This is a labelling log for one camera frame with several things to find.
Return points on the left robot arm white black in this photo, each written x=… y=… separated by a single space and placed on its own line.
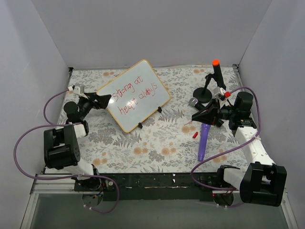
x=61 y=148

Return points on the black microphone silver head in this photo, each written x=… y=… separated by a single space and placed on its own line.
x=196 y=104

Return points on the purple toy microphone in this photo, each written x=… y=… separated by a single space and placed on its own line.
x=203 y=141

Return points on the aluminium frame rail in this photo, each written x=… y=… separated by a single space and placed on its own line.
x=58 y=186

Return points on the yellow framed whiteboard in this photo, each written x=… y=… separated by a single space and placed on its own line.
x=136 y=94

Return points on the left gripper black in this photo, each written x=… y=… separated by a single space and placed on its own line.
x=94 y=100

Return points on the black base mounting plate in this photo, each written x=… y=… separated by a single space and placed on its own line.
x=168 y=186

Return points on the floral table mat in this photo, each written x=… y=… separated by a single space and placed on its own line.
x=164 y=144

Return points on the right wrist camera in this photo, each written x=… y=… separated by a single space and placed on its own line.
x=221 y=94

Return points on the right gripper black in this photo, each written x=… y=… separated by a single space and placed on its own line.
x=215 y=115

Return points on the black microphone stand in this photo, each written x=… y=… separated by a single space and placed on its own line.
x=202 y=94

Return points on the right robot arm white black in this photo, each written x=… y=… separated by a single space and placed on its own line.
x=263 y=182

